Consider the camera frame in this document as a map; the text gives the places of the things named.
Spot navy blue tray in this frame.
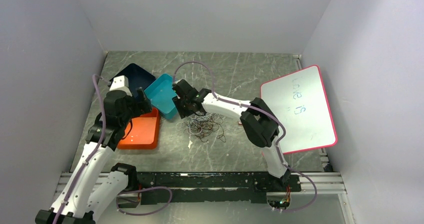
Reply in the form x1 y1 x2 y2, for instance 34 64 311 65
109 63 157 100

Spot teal tray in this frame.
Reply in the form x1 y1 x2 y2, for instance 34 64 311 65
144 73 178 120

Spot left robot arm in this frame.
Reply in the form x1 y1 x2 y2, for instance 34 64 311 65
35 87 152 224

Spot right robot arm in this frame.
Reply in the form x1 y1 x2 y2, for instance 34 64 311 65
172 79 291 191

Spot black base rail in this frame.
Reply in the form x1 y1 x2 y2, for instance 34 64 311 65
117 171 302 208

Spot orange tray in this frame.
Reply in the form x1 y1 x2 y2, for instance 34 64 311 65
117 107 161 150

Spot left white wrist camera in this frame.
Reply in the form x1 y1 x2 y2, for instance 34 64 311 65
109 75 131 95

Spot pink framed whiteboard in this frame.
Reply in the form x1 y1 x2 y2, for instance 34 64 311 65
260 65 338 154

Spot brown and white cables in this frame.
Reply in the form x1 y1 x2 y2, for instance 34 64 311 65
175 113 227 144

